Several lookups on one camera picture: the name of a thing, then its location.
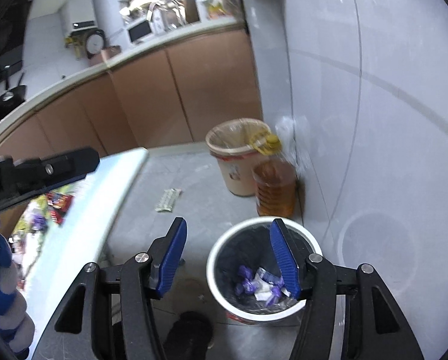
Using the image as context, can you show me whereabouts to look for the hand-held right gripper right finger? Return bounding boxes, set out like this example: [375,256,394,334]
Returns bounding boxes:
[269,217,425,360]

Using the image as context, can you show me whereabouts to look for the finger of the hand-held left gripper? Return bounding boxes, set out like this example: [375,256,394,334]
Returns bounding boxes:
[0,147,101,202]

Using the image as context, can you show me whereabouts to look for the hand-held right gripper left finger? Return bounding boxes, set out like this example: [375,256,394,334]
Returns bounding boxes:
[32,217,189,360]

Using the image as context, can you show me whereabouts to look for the red snack packet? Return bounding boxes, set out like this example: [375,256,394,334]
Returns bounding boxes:
[45,191,75,226]

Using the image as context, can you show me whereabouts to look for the white bin with black liner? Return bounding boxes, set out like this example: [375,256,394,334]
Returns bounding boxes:
[206,216,323,326]

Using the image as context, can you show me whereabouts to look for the crumpled white paper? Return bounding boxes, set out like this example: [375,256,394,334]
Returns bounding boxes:
[254,267,281,301]

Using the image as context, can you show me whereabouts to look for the purple candy wrapper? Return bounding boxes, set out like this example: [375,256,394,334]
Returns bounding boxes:
[235,265,260,296]
[263,275,290,306]

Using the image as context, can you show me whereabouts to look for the purple snack packet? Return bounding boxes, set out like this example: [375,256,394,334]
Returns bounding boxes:
[23,204,50,233]

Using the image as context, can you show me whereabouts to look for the flat silver wrapper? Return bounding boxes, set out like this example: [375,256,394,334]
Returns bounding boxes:
[155,188,182,212]

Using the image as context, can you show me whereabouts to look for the cooking oil bottle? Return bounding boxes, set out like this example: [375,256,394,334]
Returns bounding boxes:
[251,131,298,219]

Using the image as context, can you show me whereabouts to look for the dark slipper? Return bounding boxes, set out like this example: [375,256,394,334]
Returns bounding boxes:
[163,310,215,360]

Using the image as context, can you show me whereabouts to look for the black frying pan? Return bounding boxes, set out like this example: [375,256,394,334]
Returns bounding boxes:
[0,73,27,121]

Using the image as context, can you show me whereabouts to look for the beige bucket with clear liner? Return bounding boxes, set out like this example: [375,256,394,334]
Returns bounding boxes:
[205,118,273,197]

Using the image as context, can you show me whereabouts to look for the copper pot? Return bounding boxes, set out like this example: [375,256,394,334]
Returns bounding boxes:
[90,45,123,66]

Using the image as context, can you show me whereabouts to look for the round black clock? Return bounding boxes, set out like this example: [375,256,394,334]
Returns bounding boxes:
[85,29,105,59]

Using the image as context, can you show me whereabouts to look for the clear plastic bag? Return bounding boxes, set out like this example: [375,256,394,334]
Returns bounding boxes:
[274,114,309,181]

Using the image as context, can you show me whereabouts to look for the white water heater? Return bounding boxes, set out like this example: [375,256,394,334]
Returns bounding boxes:
[61,0,97,32]

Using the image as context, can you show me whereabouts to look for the white microwave oven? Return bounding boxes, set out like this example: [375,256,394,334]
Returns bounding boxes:
[127,19,153,44]

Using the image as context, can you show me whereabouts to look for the brown kitchen counter cabinets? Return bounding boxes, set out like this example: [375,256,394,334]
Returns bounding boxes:
[0,22,264,166]

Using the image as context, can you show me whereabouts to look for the chrome kitchen faucet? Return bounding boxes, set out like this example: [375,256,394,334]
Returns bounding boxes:
[147,0,181,32]

